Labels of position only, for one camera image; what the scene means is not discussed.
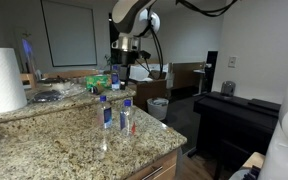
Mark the small wooden box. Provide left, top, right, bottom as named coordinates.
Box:
left=19, top=73, right=37, bottom=90

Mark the white projector screen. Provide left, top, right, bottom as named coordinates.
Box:
left=39, top=0, right=98, bottom=68

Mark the white wall switch plate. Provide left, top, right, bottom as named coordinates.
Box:
left=227, top=55, right=237, bottom=69

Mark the green tissue box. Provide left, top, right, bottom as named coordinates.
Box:
left=84, top=74, right=113, bottom=90

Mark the black piano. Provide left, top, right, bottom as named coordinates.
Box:
left=193, top=91, right=282, bottom=180

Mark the clear plastic container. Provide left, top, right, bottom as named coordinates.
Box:
left=37, top=77, right=87, bottom=98

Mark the glass jar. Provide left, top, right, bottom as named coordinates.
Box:
left=220, top=80, right=237, bottom=98

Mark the white desk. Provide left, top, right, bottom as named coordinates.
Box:
left=193, top=68, right=208, bottom=95

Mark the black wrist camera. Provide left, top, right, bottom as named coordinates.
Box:
left=139, top=49, right=152, bottom=61

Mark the metal drawer handle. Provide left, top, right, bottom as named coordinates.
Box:
left=140, top=165, right=164, bottom=180

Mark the dark plastic pouch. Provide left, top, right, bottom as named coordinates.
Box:
left=32, top=89, right=64, bottom=103

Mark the clear water bottle blue cap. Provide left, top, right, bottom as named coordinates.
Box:
left=98, top=95, right=114, bottom=130
left=110, top=65, right=121, bottom=92
left=118, top=99, right=136, bottom=136

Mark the brown wooden partition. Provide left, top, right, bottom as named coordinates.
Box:
left=168, top=62, right=206, bottom=90

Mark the light wooden stand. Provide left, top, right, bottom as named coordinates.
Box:
left=242, top=151, right=267, bottom=169

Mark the white paper towel roll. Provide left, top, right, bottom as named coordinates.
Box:
left=0, top=47, right=28, bottom=115

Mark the flat display screen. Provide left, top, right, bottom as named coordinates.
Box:
left=21, top=33, right=41, bottom=81

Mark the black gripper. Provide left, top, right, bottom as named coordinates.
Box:
left=117, top=49, right=139, bottom=89

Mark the black computer monitor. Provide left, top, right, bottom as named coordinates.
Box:
left=205, top=50, right=219, bottom=65

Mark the black blue clamp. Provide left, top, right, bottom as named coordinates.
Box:
left=240, top=164, right=262, bottom=180

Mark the green potted plant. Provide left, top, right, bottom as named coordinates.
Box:
left=103, top=53, right=119, bottom=72

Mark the wooden counter cabinet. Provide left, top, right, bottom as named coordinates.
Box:
left=126, top=149, right=180, bottom=180

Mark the white waste basket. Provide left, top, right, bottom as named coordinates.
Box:
left=146, top=97, right=170, bottom=121

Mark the small dark jar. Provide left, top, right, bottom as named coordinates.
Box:
left=89, top=84, right=107, bottom=96

